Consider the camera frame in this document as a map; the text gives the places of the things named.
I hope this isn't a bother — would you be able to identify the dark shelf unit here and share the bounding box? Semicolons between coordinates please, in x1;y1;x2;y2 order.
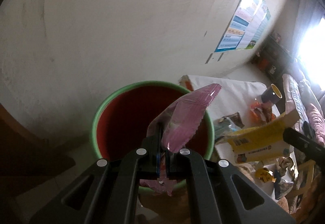
251;35;294;81

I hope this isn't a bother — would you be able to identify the orange snack wrapper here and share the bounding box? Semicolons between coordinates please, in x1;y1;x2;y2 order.
250;101;276;125

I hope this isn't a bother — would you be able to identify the yellow paper package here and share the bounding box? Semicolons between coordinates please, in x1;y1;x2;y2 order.
227;110;300;163

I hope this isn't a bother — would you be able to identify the foil wrapper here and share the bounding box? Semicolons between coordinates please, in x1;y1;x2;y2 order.
274;157;295;200

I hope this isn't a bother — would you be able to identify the dark mug yellow inside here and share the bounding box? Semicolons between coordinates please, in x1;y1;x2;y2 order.
261;84;283;105

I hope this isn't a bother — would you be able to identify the wooden chair frame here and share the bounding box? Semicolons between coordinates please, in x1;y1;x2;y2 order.
286;160;316;199

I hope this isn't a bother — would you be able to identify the bright window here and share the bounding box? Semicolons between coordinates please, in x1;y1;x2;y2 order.
297;18;324;89

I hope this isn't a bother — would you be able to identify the pink patterned bedding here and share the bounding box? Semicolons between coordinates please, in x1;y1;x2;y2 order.
282;66;324;146

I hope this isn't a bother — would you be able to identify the white cloth mat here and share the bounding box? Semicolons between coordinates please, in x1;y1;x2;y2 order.
178;74;295;201

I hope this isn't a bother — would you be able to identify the green red trash bin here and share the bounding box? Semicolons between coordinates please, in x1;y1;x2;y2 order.
91;81;214;161

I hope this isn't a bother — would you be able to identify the purple nut snack bag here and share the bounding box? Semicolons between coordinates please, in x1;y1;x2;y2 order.
213;112;245;143

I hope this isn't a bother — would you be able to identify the colourful wall poster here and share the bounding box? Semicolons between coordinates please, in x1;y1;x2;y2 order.
215;0;271;52

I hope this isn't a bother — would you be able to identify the pink snack wrapper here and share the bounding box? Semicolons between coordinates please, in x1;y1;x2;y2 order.
140;83;222;195

